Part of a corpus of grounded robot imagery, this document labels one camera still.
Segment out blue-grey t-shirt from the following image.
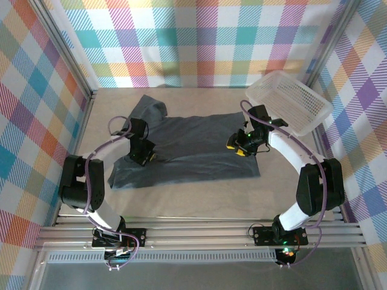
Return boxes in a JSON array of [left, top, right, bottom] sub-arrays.
[[108, 94, 261, 190]]

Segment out white perforated plastic basket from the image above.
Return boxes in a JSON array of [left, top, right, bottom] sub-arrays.
[[244, 70, 333, 136]]

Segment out beige table mat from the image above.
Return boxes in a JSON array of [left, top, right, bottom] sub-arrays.
[[89, 86, 336, 221]]

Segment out left aluminium side rail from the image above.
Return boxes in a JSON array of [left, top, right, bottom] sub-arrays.
[[53, 92, 97, 227]]

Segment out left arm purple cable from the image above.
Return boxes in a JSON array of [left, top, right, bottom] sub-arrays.
[[83, 116, 142, 271]]

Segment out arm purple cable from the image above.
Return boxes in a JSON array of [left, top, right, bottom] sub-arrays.
[[239, 100, 330, 268], [83, 116, 142, 271]]

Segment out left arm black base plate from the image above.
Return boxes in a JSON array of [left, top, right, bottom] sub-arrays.
[[91, 228, 147, 248]]

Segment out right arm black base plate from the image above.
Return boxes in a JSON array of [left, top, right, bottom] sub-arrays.
[[252, 225, 309, 246]]

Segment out aluminium front frame rails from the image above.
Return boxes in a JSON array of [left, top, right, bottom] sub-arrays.
[[33, 214, 368, 251]]

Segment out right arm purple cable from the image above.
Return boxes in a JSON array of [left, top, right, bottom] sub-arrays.
[[239, 100, 330, 268]]

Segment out grey slotted cable duct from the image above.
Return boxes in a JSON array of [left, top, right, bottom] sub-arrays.
[[45, 252, 278, 264]]

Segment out right aluminium corner post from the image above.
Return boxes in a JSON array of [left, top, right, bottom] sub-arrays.
[[304, 0, 363, 88]]

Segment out aluminium corner post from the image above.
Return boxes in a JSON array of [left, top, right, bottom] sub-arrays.
[[31, 0, 99, 99], [304, 0, 363, 88]]

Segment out left aluminium corner post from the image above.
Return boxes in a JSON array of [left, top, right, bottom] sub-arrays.
[[31, 0, 99, 99]]

